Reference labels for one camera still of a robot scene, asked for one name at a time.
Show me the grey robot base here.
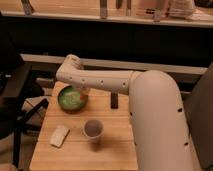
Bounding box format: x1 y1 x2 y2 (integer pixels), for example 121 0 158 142
184 62 213 171

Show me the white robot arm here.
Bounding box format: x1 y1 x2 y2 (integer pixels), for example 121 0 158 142
56 55 194 171

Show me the green ceramic bowl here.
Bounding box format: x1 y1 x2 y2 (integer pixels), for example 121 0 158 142
57 85 88 111

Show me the dark chocolate bar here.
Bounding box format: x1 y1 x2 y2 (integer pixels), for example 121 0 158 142
111 93 118 109

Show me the white paper cup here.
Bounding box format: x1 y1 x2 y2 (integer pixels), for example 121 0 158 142
83 119 104 143

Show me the white sponge block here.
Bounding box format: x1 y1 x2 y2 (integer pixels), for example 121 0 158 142
50 125 70 148

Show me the black chair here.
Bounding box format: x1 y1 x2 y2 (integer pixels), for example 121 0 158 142
0 12 48 166

